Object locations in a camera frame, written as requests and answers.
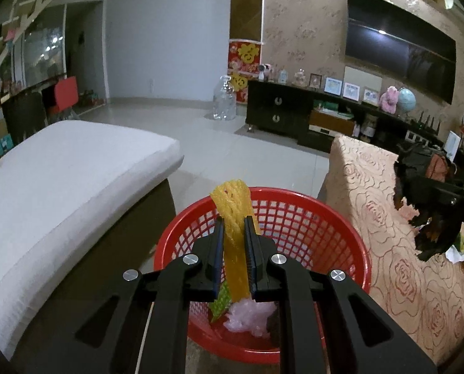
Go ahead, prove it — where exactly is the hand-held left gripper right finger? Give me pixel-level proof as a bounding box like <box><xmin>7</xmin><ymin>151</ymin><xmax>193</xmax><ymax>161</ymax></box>
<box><xmin>243</xmin><ymin>215</ymin><xmax>438</xmax><ymax>374</ymax></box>

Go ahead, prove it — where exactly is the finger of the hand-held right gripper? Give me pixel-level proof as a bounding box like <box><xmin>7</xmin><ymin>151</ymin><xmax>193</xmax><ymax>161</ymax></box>
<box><xmin>408</xmin><ymin>175</ymin><xmax>464</xmax><ymax>227</ymax></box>

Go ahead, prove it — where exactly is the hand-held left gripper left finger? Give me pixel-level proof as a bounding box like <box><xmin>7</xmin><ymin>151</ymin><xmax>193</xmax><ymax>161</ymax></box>
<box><xmin>74</xmin><ymin>216</ymin><xmax>225</xmax><ymax>374</ymax></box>

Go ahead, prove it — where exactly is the yellow foam net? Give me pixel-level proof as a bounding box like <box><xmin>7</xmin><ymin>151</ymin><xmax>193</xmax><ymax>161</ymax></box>
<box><xmin>209</xmin><ymin>179</ymin><xmax>261</xmax><ymax>304</ymax></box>

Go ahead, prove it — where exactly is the red mesh basket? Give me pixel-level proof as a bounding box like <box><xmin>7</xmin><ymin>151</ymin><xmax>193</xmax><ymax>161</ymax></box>
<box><xmin>153</xmin><ymin>187</ymin><xmax>373</xmax><ymax>365</ymax></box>

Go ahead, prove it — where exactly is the white upright device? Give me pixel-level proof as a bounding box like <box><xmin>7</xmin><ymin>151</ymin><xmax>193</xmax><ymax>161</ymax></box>
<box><xmin>445</xmin><ymin>130</ymin><xmax>461</xmax><ymax>161</ymax></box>

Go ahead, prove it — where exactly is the green wrapper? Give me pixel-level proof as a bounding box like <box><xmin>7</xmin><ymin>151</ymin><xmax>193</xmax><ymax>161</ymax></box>
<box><xmin>209</xmin><ymin>280</ymin><xmax>232</xmax><ymax>323</ymax></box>

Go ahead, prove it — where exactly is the pink crumpled plastic wrap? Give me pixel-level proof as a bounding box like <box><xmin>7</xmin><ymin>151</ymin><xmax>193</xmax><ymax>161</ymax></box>
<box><xmin>224</xmin><ymin>300</ymin><xmax>277</xmax><ymax>338</ymax></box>

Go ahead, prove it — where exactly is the rose patterned tablecloth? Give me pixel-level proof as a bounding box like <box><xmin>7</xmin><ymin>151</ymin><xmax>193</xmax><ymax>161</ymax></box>
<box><xmin>318</xmin><ymin>134</ymin><xmax>464</xmax><ymax>371</ymax></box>

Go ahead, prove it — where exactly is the black router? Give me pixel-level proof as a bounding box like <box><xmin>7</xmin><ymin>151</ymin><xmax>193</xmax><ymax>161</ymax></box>
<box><xmin>411</xmin><ymin>111</ymin><xmax>439</xmax><ymax>133</ymax></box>

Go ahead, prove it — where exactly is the blue desk globe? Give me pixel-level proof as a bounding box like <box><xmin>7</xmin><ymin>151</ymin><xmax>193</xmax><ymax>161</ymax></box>
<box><xmin>397</xmin><ymin>88</ymin><xmax>417</xmax><ymax>119</ymax></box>

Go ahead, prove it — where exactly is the pink plush toy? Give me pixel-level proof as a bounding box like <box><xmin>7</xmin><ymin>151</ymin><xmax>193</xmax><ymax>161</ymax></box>
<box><xmin>380</xmin><ymin>86</ymin><xmax>399</xmax><ymax>113</ymax></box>

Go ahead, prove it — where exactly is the wooden drawer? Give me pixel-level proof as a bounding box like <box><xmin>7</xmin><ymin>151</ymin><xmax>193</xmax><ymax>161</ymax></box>
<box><xmin>309</xmin><ymin>110</ymin><xmax>355</xmax><ymax>135</ymax></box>

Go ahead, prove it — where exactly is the green flat box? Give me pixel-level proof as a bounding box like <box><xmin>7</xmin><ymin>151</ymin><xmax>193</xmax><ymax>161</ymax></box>
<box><xmin>313</xmin><ymin>99</ymin><xmax>353</xmax><ymax>119</ymax></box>

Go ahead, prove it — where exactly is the white board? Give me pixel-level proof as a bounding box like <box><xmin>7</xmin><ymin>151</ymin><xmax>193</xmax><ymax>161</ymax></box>
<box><xmin>344</xmin><ymin>66</ymin><xmax>384</xmax><ymax>94</ymax></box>

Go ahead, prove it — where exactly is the black television cabinet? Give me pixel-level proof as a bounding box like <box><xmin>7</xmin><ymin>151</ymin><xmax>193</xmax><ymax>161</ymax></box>
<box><xmin>245</xmin><ymin>80</ymin><xmax>464</xmax><ymax>188</ymax></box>

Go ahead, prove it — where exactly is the large clear water bottle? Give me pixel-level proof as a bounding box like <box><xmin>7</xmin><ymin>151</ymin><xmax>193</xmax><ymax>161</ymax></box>
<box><xmin>212</xmin><ymin>75</ymin><xmax>238</xmax><ymax>121</ymax></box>

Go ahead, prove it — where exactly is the black flat television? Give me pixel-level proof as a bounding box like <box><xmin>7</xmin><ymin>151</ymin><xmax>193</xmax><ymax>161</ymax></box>
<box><xmin>345</xmin><ymin>0</ymin><xmax>457</xmax><ymax>105</ymax></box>

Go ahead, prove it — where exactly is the white cushioned daybed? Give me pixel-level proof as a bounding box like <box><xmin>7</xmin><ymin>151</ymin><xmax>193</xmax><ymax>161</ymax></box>
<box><xmin>0</xmin><ymin>120</ymin><xmax>185</xmax><ymax>374</ymax></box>

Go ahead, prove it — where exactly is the red festive poster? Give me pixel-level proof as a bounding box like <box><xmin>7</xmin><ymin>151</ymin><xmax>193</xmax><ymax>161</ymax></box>
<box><xmin>228</xmin><ymin>39</ymin><xmax>261</xmax><ymax>104</ymax></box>

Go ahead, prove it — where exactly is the red chair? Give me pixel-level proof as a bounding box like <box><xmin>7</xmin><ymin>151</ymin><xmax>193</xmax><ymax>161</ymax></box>
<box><xmin>48</xmin><ymin>76</ymin><xmax>80</xmax><ymax>117</ymax></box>

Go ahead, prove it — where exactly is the dark chair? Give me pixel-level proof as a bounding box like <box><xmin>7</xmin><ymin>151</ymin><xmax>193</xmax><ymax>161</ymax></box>
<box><xmin>0</xmin><ymin>91</ymin><xmax>47</xmax><ymax>145</ymax></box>

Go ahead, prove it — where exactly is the white wooden staircase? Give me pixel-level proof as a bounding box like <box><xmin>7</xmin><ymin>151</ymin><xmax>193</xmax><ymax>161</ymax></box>
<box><xmin>0</xmin><ymin>0</ymin><xmax>73</xmax><ymax>79</ymax></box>

